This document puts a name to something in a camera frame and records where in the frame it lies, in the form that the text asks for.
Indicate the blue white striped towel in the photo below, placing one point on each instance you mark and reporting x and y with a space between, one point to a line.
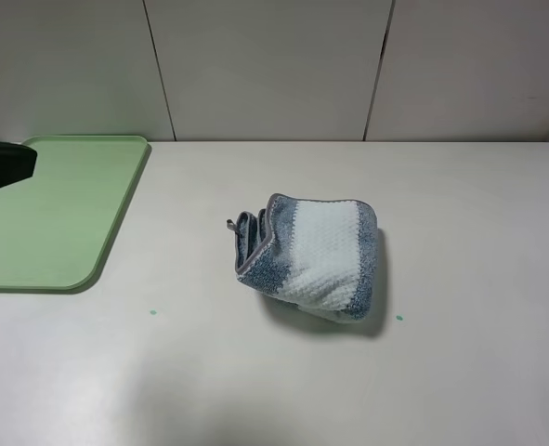
319 256

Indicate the green plastic tray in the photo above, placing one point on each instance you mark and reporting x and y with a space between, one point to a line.
57 227

